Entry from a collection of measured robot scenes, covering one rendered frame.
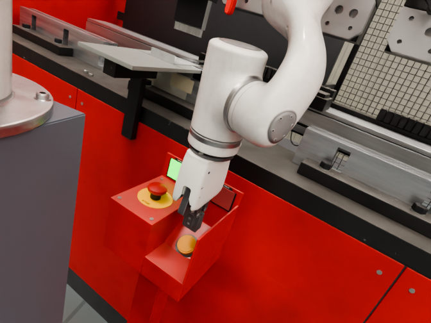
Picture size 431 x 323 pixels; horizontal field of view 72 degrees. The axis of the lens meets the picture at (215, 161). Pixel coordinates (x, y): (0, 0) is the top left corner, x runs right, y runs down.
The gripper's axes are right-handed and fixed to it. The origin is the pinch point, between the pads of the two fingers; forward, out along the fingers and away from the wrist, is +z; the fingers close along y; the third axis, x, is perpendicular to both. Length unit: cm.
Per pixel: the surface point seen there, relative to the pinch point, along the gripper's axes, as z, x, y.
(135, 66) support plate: -19.7, -26.4, -8.8
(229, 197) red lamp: -1.6, 2.3, -9.6
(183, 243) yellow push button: 7.2, -0.8, -0.1
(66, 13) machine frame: -13, -119, -58
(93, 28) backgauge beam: -10, -103, -61
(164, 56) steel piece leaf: -19.4, -33.3, -26.5
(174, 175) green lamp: 0.6, -11.9, -9.4
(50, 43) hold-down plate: -8, -85, -28
